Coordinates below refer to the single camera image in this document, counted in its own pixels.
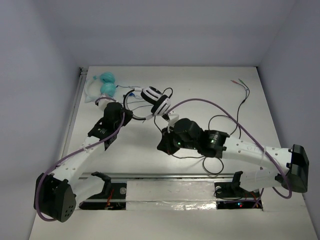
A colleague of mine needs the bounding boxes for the blue earphones with cable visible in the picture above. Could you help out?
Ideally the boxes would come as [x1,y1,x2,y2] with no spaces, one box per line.
[115,84,151,111]

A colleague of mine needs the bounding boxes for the aluminium rail front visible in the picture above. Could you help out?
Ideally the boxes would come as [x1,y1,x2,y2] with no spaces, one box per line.
[79,172,238,180]

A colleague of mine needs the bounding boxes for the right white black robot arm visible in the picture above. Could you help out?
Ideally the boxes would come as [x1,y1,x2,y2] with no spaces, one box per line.
[157,118,310,197]

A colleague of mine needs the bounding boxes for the black headphone cable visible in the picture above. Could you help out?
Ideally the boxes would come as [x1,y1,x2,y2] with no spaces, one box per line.
[153,79,252,177]

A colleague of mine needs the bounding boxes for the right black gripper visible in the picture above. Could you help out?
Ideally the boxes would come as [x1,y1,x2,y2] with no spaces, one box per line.
[157,125,198,155]

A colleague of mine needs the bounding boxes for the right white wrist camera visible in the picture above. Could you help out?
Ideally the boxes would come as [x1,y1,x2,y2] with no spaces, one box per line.
[162,112,179,129]

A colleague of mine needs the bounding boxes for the white foil-covered block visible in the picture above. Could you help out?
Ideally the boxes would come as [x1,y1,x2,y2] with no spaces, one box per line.
[125,180,217,211]

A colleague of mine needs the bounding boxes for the aluminium rail left side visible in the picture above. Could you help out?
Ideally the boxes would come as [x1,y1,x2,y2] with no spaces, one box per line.
[58,67,89,160]

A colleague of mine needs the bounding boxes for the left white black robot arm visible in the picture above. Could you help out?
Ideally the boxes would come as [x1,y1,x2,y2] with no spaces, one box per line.
[33,102,133,223]

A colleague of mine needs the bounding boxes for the aluminium rail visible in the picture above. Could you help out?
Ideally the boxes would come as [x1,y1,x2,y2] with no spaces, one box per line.
[58,67,89,160]
[79,172,238,180]

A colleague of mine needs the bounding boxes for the teal white headphones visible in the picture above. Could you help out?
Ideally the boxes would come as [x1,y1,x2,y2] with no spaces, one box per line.
[84,71,116,103]

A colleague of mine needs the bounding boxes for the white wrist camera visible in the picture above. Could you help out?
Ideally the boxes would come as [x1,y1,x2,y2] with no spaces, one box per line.
[162,112,179,129]
[94,96,117,110]

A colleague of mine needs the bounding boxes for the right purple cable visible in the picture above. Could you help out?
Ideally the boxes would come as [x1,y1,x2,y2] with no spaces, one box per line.
[166,98,293,208]

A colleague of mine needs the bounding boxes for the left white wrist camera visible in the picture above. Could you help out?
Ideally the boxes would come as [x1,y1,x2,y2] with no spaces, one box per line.
[94,96,117,110]

